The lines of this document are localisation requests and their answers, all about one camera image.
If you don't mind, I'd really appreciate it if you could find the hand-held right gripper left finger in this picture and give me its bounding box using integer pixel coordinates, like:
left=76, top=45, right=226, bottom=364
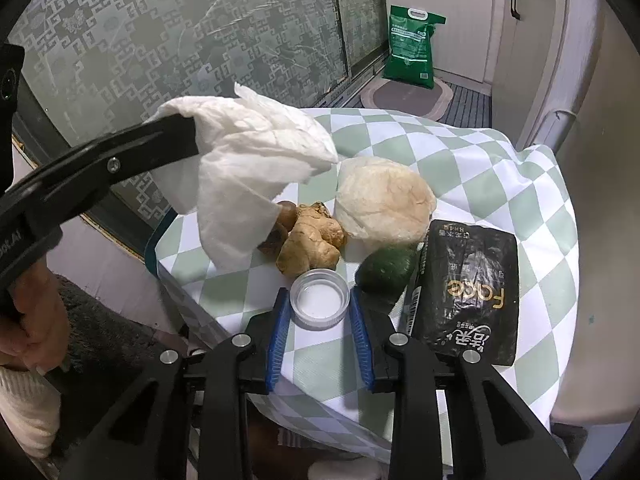
left=60, top=287, right=293, bottom=480

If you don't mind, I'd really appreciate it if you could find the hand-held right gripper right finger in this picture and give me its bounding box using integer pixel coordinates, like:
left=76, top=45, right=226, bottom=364
left=347, top=290, right=576, bottom=480

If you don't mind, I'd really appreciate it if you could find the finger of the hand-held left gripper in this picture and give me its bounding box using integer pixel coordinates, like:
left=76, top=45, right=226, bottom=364
left=9, top=111, right=202, bottom=222

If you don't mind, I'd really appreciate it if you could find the white plastic bottle cap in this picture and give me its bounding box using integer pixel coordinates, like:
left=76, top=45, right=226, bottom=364
left=290, top=269, right=351, bottom=330

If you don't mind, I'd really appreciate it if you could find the white paper towel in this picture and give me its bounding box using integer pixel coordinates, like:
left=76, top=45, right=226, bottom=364
left=145, top=82, right=340, bottom=272

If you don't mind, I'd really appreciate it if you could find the ginger root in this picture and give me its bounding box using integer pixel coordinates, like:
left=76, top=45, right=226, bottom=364
left=276, top=201, right=347, bottom=277

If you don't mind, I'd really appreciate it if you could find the teal plastic trash bin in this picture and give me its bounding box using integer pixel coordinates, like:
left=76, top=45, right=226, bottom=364
left=144, top=232, right=162, bottom=283

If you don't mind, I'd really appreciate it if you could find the person's left forearm white sleeve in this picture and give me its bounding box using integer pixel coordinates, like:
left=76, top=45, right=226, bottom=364
left=0, top=364, right=62, bottom=461

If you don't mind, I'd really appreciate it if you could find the person's left hand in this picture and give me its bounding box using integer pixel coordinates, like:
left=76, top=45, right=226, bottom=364
left=0, top=266, right=72, bottom=376

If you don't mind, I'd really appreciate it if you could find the dark green round fruit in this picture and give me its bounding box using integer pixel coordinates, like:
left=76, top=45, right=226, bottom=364
left=355, top=246, right=421, bottom=306

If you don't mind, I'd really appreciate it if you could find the dark brown round food piece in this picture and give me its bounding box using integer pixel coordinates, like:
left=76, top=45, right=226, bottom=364
left=276, top=200, right=301, bottom=228
left=256, top=225, right=290, bottom=252

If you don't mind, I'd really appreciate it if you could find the wide patterned frosted glass door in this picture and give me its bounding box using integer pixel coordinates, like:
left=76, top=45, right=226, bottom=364
left=10, top=0, right=351, bottom=256

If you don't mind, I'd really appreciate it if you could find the dark grey fuzzy cloth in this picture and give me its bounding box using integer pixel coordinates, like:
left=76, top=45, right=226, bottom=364
left=50, top=275, right=188, bottom=461

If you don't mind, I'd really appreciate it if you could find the round white wrapped bun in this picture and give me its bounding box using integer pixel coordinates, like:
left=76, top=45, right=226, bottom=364
left=336, top=156, right=437, bottom=253

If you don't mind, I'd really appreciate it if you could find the green white checkered tablecloth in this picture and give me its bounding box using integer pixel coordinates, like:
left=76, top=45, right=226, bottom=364
left=155, top=107, right=581, bottom=466

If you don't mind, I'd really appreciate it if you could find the pink grey oval floor mat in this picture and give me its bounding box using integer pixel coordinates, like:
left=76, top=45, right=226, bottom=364
left=360, top=80, right=453, bottom=122

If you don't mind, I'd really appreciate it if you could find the narrow patterned frosted glass door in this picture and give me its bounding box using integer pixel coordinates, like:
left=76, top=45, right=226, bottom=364
left=335, top=0, right=391, bottom=78

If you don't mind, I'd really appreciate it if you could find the grey striped floor mat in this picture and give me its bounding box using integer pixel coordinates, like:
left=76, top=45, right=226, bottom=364
left=300, top=82, right=496, bottom=128

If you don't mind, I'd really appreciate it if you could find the white rounded furniture piece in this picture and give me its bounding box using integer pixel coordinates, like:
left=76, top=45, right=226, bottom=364
left=520, top=0, right=640, bottom=431

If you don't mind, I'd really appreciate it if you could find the green rice bag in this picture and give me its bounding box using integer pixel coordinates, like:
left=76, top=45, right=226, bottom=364
left=382, top=4, right=447, bottom=91

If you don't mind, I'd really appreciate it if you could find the white cabinet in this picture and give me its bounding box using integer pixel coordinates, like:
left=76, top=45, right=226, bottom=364
left=382, top=0, right=571, bottom=146

